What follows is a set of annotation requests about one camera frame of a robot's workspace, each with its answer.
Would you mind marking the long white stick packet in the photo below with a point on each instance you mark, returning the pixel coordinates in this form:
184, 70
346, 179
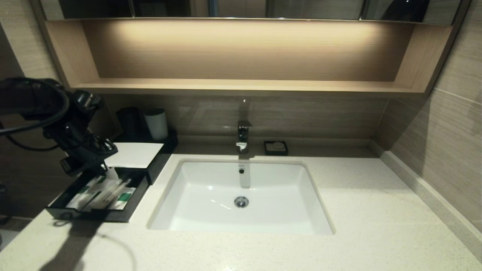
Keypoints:
109, 197
122, 188

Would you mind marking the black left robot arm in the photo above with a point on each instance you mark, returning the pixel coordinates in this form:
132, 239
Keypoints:
56, 113

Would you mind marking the grey cup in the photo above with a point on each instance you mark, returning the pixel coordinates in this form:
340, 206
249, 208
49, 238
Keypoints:
156, 125

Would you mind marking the black soap dish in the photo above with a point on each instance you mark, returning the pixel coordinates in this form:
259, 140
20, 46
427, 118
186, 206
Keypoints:
268, 152

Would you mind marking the chrome faucet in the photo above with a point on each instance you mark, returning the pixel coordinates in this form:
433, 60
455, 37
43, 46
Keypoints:
243, 134

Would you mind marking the round white soap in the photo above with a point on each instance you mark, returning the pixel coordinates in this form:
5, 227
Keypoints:
278, 145

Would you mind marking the wide long frosted packet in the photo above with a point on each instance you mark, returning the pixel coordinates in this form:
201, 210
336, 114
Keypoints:
83, 192

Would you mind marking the slim long toothbrush packet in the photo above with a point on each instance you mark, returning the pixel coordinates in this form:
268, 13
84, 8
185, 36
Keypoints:
94, 195

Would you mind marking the white sink basin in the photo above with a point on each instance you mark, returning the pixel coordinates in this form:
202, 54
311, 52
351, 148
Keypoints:
203, 195

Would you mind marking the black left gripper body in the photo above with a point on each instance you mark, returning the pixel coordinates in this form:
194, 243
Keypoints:
88, 154

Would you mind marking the mirror cabinet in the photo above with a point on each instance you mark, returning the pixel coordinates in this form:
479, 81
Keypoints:
301, 8

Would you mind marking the chrome sink drain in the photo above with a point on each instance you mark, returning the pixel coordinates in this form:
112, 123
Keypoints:
241, 202

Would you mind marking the black pull-out drawer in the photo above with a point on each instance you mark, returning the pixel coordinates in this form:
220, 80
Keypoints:
113, 217

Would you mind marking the flat white green-label sachet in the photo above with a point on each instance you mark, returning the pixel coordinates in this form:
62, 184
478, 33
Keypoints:
126, 195

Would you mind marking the wooden wall niche shelf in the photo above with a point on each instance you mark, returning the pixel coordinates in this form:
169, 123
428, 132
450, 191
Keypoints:
241, 51

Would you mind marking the small square frosted packet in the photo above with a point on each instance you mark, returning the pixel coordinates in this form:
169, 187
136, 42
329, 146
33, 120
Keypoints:
112, 175

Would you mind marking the black cup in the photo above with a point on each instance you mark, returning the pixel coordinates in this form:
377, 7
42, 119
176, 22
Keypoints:
129, 121

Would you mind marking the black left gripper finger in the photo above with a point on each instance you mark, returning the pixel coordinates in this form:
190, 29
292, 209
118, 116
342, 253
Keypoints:
104, 168
94, 174

